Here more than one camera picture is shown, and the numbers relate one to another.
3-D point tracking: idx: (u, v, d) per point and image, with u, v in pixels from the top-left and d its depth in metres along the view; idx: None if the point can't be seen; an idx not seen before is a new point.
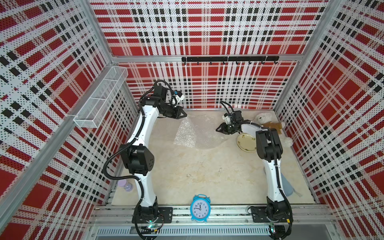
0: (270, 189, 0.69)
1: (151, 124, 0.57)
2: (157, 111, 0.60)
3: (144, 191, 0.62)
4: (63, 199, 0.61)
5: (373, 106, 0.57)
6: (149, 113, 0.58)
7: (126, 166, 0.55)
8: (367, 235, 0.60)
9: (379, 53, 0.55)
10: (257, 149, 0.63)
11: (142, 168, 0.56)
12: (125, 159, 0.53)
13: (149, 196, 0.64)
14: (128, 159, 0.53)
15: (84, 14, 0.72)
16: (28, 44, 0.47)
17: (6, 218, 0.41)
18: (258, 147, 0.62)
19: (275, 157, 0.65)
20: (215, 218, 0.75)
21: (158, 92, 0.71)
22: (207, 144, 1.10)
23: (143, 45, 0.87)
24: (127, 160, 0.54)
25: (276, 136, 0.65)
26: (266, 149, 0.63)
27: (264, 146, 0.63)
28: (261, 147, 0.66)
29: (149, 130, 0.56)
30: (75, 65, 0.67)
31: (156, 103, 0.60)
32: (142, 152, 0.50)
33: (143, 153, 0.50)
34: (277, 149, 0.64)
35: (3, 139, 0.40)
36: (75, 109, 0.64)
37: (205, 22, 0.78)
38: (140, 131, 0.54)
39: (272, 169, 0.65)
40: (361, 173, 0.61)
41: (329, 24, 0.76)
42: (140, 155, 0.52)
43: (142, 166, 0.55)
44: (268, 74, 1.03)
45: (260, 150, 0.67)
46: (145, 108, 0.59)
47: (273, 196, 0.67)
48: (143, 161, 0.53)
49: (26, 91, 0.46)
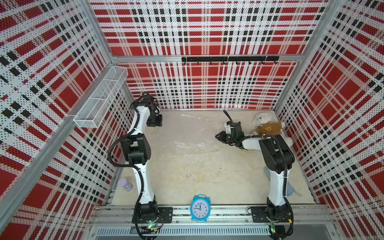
0: (272, 192, 0.66)
1: (145, 121, 0.65)
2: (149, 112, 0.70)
3: (143, 184, 0.64)
4: (63, 200, 0.61)
5: (373, 106, 0.57)
6: (142, 110, 0.67)
7: (126, 158, 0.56)
8: (367, 235, 0.60)
9: (379, 53, 0.55)
10: (266, 160, 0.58)
11: (142, 156, 0.61)
12: (125, 148, 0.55)
13: (148, 190, 0.66)
14: (128, 148, 0.59)
15: (84, 14, 0.72)
16: (28, 44, 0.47)
17: (6, 217, 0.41)
18: (267, 159, 0.60)
19: (286, 167, 0.58)
20: (215, 218, 0.75)
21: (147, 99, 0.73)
22: (207, 144, 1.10)
23: (143, 45, 0.87)
24: (127, 150, 0.59)
25: (282, 142, 0.58)
26: (276, 158, 0.55)
27: (272, 154, 0.55)
28: (269, 155, 0.58)
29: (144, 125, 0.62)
30: (75, 65, 0.67)
31: (147, 104, 0.70)
32: (141, 139, 0.58)
33: (142, 140, 0.58)
34: (288, 157, 0.55)
35: (3, 139, 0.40)
36: (75, 109, 0.64)
37: (205, 22, 0.78)
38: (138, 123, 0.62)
39: (281, 178, 0.59)
40: (361, 173, 0.61)
41: (329, 23, 0.76)
42: (139, 142, 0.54)
43: (141, 154, 0.61)
44: (268, 74, 1.03)
45: (269, 160, 0.58)
46: (139, 108, 0.69)
47: (276, 201, 0.65)
48: (142, 148, 0.60)
49: (26, 91, 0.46)
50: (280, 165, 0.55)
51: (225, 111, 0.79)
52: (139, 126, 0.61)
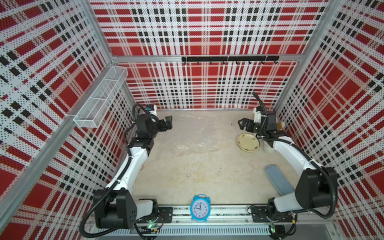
0: (282, 203, 0.62)
1: (137, 166, 0.50)
2: (145, 153, 0.56)
3: (139, 215, 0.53)
4: (63, 199, 0.61)
5: (373, 106, 0.57)
6: (136, 153, 0.53)
7: (98, 225, 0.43)
8: (367, 235, 0.60)
9: (379, 53, 0.55)
10: (300, 190, 0.47)
11: (120, 223, 0.42)
12: (99, 212, 0.41)
13: (143, 212, 0.56)
14: (103, 212, 0.41)
15: (84, 14, 0.72)
16: (28, 44, 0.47)
17: (6, 217, 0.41)
18: (302, 190, 0.47)
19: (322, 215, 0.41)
20: (215, 218, 0.75)
21: (143, 127, 0.61)
22: (207, 143, 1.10)
23: (143, 45, 0.87)
24: (101, 214, 0.42)
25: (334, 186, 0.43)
26: (316, 196, 0.44)
27: (314, 190, 0.43)
28: (307, 192, 0.45)
29: (134, 174, 0.48)
30: (75, 65, 0.67)
31: (145, 145, 0.57)
32: (122, 199, 0.41)
33: (123, 200, 0.41)
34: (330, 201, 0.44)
35: (3, 139, 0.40)
36: (75, 109, 0.64)
37: (205, 22, 0.78)
38: (124, 173, 0.47)
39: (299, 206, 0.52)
40: (361, 173, 0.61)
41: (330, 23, 0.75)
42: (119, 203, 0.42)
43: (120, 220, 0.42)
44: (268, 74, 1.03)
45: (304, 192, 0.46)
46: (134, 149, 0.55)
47: (280, 207, 0.63)
48: (121, 211, 0.41)
49: (26, 91, 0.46)
50: (318, 205, 0.44)
51: (256, 96, 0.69)
52: (125, 177, 0.45)
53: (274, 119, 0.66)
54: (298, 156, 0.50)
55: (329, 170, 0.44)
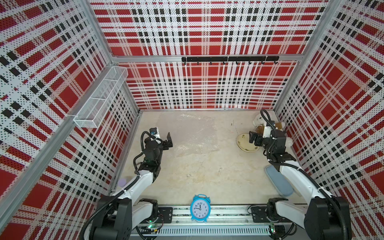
0: (284, 209, 0.61)
1: (142, 186, 0.54)
2: (151, 178, 0.60)
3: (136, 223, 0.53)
4: (63, 200, 0.61)
5: (373, 106, 0.57)
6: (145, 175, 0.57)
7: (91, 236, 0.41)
8: (367, 235, 0.60)
9: (379, 53, 0.55)
10: (310, 221, 0.44)
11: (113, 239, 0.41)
12: (98, 220, 0.42)
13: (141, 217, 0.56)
14: (101, 220, 0.42)
15: (84, 14, 0.72)
16: (28, 44, 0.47)
17: (6, 217, 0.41)
18: (312, 220, 0.43)
19: None
20: (215, 218, 0.75)
21: (151, 156, 0.66)
22: (207, 143, 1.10)
23: (143, 45, 0.87)
24: (99, 223, 0.42)
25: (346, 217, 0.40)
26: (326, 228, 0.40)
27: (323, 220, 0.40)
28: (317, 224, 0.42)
29: (139, 191, 0.51)
30: (75, 65, 0.67)
31: (153, 171, 0.61)
32: (124, 207, 0.42)
33: (124, 209, 0.42)
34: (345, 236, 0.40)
35: (3, 139, 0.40)
36: (75, 109, 0.64)
37: (205, 22, 0.78)
38: (130, 186, 0.50)
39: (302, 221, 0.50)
40: (361, 173, 0.61)
41: (329, 24, 0.76)
42: (120, 211, 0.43)
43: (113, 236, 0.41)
44: (268, 74, 1.03)
45: (314, 223, 0.42)
46: (142, 172, 0.59)
47: (280, 211, 0.63)
48: (120, 222, 0.41)
49: (26, 91, 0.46)
50: None
51: (264, 118, 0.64)
52: (131, 190, 0.48)
53: (283, 143, 0.64)
54: (306, 183, 0.48)
55: (340, 201, 0.41)
